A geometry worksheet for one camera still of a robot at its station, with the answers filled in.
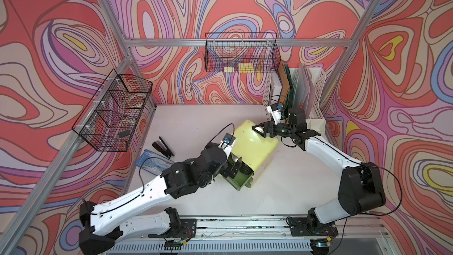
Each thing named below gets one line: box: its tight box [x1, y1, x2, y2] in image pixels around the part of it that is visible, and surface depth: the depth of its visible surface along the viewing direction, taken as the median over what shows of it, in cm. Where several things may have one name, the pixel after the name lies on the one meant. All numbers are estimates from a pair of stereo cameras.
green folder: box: [283, 64, 296, 115], surface depth 93 cm
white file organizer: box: [262, 66, 327, 133], surface depth 97 cm
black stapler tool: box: [151, 136, 176, 159], surface depth 98 cm
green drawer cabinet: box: [224, 119, 279, 191], surface depth 76 cm
